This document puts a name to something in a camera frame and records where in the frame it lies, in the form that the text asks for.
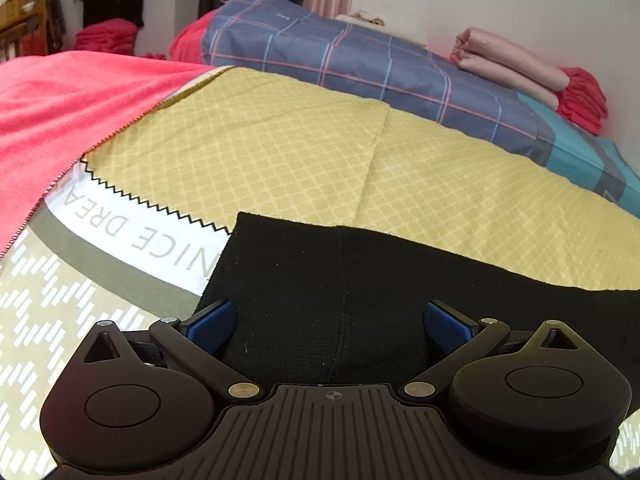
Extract pink fleece blanket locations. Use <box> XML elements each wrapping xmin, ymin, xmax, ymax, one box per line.
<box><xmin>0</xmin><ymin>50</ymin><xmax>223</xmax><ymax>260</ymax></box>

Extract blue plaid quilt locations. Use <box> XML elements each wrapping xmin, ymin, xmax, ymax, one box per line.
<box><xmin>201</xmin><ymin>0</ymin><xmax>556</xmax><ymax>167</ymax></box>

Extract teal striped bed sheet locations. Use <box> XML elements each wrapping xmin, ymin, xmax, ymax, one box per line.
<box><xmin>520</xmin><ymin>94</ymin><xmax>640</xmax><ymax>219</ymax></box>

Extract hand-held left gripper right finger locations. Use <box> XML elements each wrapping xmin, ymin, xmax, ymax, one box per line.
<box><xmin>400</xmin><ymin>300</ymin><xmax>582</xmax><ymax>404</ymax></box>

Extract red folded cloth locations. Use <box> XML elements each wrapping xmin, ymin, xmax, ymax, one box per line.
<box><xmin>554</xmin><ymin>66</ymin><xmax>609</xmax><ymax>136</ymax></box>

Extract red blanket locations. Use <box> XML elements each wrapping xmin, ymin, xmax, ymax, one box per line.
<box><xmin>168</xmin><ymin>9</ymin><xmax>218</xmax><ymax>66</ymax></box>

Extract stack of red folded cloths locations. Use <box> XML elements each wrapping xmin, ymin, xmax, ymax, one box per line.
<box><xmin>75</xmin><ymin>17</ymin><xmax>139</xmax><ymax>54</ymax></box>

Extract black pants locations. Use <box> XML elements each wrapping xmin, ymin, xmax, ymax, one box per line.
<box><xmin>192</xmin><ymin>212</ymin><xmax>640</xmax><ymax>387</ymax></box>

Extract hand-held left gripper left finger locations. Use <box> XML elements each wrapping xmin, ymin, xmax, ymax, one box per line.
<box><xmin>81</xmin><ymin>300</ymin><xmax>266</xmax><ymax>404</ymax></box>

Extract wooden shelf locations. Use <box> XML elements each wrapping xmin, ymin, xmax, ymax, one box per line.
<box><xmin>0</xmin><ymin>0</ymin><xmax>55</xmax><ymax>63</ymax></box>

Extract light pink folded cloth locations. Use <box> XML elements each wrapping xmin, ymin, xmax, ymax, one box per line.
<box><xmin>449</xmin><ymin>27</ymin><xmax>571</xmax><ymax>111</ymax></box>

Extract yellow patterned bed cover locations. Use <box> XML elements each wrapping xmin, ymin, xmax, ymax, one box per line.
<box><xmin>0</xmin><ymin>66</ymin><xmax>640</xmax><ymax>480</ymax></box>

